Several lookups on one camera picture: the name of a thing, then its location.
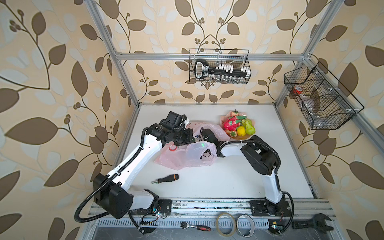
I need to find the clear tape roll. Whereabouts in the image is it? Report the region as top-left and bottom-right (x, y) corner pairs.
(215, 212), (237, 237)

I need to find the black orange screwdriver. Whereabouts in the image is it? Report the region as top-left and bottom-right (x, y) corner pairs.
(151, 174), (180, 184)

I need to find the black wire basket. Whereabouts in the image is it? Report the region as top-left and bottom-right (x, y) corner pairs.
(284, 62), (364, 130)
(189, 48), (252, 85)

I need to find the black adjustable wrench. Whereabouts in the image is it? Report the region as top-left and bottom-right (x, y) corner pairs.
(292, 213), (334, 234)

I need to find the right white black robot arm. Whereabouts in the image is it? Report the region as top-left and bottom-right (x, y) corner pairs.
(201, 129), (294, 217)

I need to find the black socket set holder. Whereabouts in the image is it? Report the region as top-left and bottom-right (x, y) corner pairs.
(192, 59), (252, 79)

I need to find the centre black wire basket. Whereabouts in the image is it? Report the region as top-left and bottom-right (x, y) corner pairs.
(189, 48), (252, 85)

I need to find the right black wire basket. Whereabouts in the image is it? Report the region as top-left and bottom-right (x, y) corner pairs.
(284, 62), (364, 130)

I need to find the grey tape roll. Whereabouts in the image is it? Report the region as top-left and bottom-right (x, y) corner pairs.
(236, 215), (256, 238)

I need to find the yellow lemon toy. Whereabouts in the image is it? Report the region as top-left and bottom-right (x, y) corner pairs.
(236, 126), (246, 137)

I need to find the green pear toy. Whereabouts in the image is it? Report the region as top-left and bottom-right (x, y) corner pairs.
(242, 119), (256, 136)

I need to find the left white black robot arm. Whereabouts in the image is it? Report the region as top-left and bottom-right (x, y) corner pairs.
(74, 112), (195, 223)

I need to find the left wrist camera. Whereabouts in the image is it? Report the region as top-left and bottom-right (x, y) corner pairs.
(166, 112), (190, 130)

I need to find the pink dragon fruit toy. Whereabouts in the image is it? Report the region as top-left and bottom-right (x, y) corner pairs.
(223, 116), (247, 131)

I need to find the red-capped plastic bottle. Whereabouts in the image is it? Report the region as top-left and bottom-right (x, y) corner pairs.
(293, 86), (324, 119)

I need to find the orange fruit plate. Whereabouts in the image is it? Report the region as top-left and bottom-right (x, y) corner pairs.
(220, 110), (256, 140)

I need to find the red-handled ratchet wrench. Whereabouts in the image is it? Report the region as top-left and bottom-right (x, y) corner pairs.
(180, 222), (211, 232)

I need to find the pink plastic fruit-print bag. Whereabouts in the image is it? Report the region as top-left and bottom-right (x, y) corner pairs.
(154, 122), (230, 170)

